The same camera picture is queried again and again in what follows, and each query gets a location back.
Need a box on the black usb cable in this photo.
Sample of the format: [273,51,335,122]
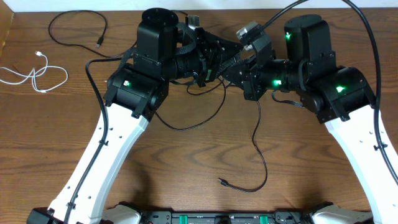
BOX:
[105,76,269,194]
[48,9,139,59]

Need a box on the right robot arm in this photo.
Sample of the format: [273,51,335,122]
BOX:
[224,14,397,223]

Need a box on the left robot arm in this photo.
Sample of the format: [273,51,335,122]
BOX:
[27,8,242,223]

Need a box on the wooden side panel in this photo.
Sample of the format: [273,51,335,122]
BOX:
[0,0,14,55]

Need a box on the left camera cable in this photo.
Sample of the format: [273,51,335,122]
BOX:
[63,57,124,224]

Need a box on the camera cable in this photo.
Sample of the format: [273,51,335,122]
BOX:
[63,57,124,224]
[248,0,398,187]

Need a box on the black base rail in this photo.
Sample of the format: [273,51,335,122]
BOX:
[138,210,313,224]

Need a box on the right camera cable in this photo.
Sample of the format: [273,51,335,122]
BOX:
[248,0,398,187]

